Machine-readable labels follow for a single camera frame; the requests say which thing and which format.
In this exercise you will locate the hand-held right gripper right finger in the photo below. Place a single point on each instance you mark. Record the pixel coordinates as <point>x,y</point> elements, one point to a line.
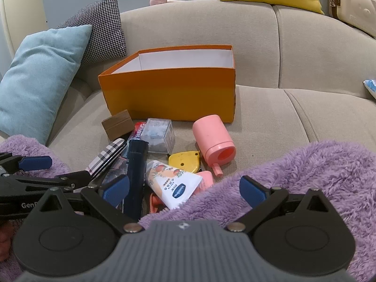
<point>252,191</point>

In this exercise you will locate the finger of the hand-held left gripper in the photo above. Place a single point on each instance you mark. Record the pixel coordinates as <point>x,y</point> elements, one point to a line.
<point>35,163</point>
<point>76,177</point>

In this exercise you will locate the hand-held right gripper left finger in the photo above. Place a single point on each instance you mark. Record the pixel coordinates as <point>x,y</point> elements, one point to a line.
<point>116,189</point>

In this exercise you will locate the printed packet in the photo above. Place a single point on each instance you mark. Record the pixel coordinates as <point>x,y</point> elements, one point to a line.
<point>116,167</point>

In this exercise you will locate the plaid case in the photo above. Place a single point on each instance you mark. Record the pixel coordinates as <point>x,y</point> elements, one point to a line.
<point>105,155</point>

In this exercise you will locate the white hand cream tube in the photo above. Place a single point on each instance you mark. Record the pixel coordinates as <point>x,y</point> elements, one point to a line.
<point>170,185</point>

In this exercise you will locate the red blue tin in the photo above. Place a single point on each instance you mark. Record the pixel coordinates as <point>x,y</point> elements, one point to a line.
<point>137,130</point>

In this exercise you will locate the small brown cardboard box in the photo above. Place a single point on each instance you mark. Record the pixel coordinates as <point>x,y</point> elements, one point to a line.
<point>117,124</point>

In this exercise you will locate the clear plastic box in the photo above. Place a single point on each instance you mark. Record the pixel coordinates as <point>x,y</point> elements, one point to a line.
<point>157,135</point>

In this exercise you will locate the pink capped bottle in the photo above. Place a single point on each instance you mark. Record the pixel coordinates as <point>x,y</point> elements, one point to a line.
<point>211,135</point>

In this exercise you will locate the yellow tape measure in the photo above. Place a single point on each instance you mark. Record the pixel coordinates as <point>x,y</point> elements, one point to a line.
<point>183,160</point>

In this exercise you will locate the orange cardboard box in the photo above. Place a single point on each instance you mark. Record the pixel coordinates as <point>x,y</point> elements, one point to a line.
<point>176,94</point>

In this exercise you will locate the person's left hand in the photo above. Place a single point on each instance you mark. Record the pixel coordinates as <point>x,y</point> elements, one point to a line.
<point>6,238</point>

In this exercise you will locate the purple fuzzy blanket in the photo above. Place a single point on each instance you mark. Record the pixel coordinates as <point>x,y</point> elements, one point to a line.
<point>323,167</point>

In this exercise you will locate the light blue pillow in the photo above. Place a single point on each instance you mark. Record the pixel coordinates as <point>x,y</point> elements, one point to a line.
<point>38,79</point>

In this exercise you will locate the houndstooth pillow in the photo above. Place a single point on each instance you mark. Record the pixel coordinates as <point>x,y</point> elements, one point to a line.
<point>100,29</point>

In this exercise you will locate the blue patterned pillow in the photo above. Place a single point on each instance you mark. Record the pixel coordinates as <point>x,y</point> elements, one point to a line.
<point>371,86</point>

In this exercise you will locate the beige sofa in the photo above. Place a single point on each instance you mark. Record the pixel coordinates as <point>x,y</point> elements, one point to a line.
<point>205,26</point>

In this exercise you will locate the cream hard-shell bag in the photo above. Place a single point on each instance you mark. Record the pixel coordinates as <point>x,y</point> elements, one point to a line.
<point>355,8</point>

